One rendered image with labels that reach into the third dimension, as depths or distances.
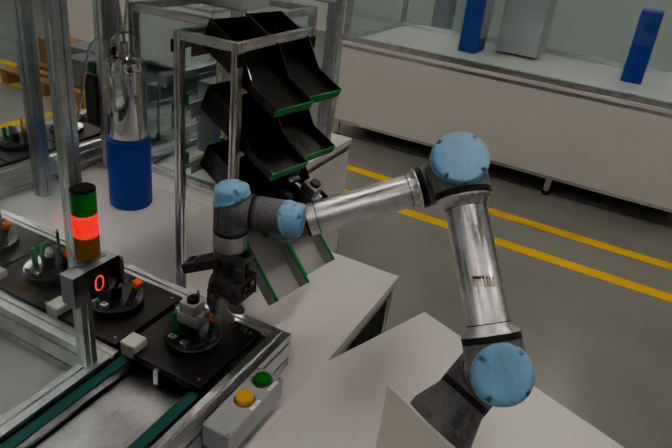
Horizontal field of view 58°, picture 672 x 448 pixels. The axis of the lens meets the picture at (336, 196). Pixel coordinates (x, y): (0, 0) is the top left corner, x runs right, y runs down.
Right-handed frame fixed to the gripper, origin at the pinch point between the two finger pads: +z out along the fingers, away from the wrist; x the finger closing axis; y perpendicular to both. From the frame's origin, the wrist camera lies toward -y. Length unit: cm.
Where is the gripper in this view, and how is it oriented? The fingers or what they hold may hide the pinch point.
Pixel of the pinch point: (220, 319)
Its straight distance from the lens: 146.6
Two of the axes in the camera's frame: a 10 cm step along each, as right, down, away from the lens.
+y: 8.8, 2.8, -3.8
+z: -1.0, 9.0, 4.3
